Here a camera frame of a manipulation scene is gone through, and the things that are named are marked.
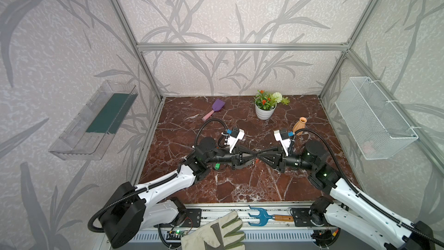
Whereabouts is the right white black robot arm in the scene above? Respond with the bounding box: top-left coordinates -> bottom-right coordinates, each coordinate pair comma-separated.
256,140 -> 444,250

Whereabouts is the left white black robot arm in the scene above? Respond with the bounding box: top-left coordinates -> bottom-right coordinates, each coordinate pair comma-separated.
87,137 -> 257,249

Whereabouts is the small terracotta vase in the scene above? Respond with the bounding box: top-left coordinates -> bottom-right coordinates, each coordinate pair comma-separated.
293,117 -> 307,133

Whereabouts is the purple pink toy spatula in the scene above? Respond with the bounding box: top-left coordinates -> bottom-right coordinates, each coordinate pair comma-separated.
202,99 -> 225,122

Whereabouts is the white pot with flowers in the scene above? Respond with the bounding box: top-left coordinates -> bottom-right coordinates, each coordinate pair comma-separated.
254,90 -> 290,120

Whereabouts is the blue garden hand fork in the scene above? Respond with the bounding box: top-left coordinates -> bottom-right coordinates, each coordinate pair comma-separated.
248,206 -> 294,227

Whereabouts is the white green work glove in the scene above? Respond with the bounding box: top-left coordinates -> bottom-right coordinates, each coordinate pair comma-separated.
181,211 -> 246,250

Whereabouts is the green circuit board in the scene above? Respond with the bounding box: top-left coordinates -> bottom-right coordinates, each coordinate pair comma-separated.
165,230 -> 186,241

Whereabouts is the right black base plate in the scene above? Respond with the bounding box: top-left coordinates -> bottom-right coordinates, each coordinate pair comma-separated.
290,207 -> 325,227

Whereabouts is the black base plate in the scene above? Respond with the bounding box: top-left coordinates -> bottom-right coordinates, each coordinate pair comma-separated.
171,208 -> 202,228
290,207 -> 325,227

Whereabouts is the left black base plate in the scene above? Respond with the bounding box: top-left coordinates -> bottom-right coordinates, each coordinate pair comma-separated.
171,208 -> 202,228

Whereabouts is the white wire mesh basket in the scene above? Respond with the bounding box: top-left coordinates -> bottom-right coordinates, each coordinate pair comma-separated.
335,76 -> 419,160

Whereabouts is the clear plastic wall tray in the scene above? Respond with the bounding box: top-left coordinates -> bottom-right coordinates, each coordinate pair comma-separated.
49,81 -> 138,161

